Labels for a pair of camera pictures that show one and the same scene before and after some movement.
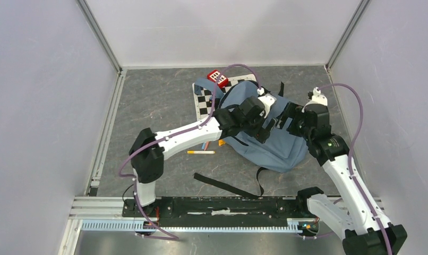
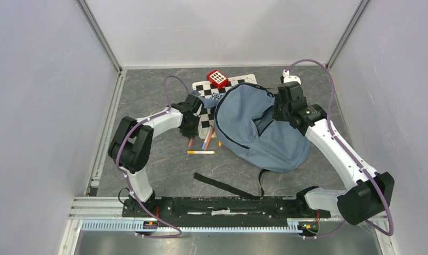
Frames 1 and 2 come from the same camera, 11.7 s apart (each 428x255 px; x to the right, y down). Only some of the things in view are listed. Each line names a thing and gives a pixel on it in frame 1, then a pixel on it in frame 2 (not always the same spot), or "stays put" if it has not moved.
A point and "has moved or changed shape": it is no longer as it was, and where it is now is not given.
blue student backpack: (281, 150) has moved or changed shape
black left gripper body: (259, 132) to (190, 130)
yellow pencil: (201, 152) stays put
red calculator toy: (222, 82) stays put
